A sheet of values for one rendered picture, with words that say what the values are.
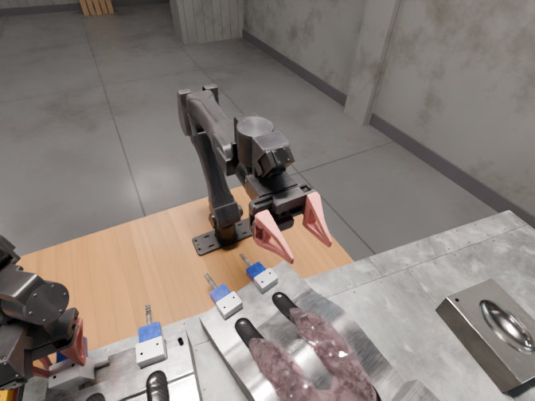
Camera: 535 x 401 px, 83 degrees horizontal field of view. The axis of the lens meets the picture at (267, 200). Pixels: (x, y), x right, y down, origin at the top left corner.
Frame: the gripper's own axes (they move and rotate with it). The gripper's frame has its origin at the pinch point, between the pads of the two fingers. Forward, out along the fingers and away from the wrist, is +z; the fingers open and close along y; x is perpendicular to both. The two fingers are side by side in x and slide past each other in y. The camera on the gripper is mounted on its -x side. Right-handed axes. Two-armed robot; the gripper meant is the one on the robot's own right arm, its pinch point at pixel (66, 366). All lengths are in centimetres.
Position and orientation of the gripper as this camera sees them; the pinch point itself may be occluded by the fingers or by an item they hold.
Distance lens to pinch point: 70.7
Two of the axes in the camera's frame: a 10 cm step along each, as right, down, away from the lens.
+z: 2.0, 8.7, 4.5
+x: -3.1, -3.7, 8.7
